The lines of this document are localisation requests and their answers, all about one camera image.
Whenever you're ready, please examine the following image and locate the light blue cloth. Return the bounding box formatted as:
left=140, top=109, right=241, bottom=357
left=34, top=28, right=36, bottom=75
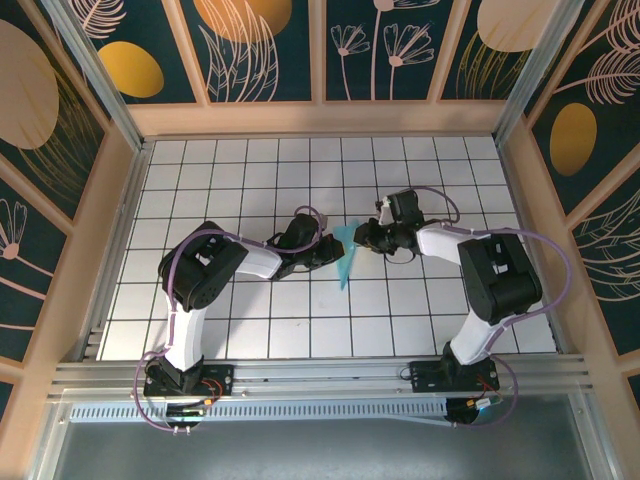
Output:
left=332, top=218, right=362, bottom=293

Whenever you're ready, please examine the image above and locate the grey metal sheet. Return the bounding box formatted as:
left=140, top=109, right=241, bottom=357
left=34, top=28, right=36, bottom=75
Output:
left=49, top=417, right=599, bottom=480

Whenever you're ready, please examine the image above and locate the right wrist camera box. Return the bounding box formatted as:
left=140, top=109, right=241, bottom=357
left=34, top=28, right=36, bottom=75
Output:
left=374, top=197, right=396, bottom=226

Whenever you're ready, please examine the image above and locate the long aluminium mounting rail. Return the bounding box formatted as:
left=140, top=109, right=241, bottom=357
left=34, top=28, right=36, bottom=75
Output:
left=47, top=353, right=596, bottom=401

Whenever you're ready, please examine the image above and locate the aluminium table side rail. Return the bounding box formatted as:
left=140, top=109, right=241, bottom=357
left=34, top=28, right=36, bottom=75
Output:
left=79, top=142, right=151, bottom=361
left=494, top=139, right=574, bottom=356

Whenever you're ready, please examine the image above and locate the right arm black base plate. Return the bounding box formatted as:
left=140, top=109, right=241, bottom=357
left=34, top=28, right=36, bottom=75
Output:
left=408, top=360, right=500, bottom=394

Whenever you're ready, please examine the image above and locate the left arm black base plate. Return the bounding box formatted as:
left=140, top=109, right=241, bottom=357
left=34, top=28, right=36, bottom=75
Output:
left=143, top=363, right=236, bottom=399

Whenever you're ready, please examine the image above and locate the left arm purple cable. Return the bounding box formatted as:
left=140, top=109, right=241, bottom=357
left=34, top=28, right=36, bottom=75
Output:
left=135, top=204, right=329, bottom=435

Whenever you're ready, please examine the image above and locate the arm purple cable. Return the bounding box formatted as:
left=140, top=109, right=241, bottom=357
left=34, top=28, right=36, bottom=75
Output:
left=409, top=185, right=572, bottom=431
left=135, top=204, right=329, bottom=435

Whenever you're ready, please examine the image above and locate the slotted grey cable duct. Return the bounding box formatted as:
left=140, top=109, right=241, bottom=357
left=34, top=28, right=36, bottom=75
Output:
left=69, top=397, right=449, bottom=426

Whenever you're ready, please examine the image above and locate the red wire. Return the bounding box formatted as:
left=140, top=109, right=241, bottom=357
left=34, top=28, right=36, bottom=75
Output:
left=474, top=374, right=501, bottom=401
left=199, top=377, right=226, bottom=404

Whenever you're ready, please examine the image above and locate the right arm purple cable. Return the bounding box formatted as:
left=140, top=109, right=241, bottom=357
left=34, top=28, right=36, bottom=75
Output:
left=409, top=185, right=572, bottom=431

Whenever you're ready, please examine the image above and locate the aluminium corner post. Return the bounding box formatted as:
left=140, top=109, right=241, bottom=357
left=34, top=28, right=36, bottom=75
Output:
left=491, top=0, right=587, bottom=146
left=39, top=0, right=151, bottom=154

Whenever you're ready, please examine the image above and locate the aluminium frame profile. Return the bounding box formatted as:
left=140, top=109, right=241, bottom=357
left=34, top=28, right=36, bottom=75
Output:
left=27, top=399, right=71, bottom=480
left=574, top=394, right=617, bottom=480

